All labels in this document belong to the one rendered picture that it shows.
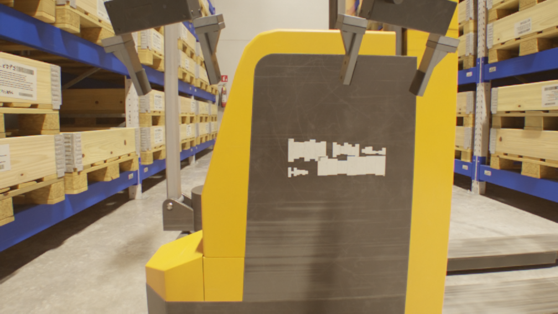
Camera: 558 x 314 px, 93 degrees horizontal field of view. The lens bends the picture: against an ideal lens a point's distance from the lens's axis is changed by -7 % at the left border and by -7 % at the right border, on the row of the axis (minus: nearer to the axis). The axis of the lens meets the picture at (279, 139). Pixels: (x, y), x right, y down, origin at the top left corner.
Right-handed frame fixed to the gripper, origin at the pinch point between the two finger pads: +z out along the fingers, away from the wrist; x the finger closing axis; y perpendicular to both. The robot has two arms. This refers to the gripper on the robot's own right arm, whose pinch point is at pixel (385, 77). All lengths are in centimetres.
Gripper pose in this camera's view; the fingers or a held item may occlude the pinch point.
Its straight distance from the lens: 51.3
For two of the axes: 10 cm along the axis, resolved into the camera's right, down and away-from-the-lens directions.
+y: 1.0, 4.7, -8.8
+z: -1.7, 8.8, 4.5
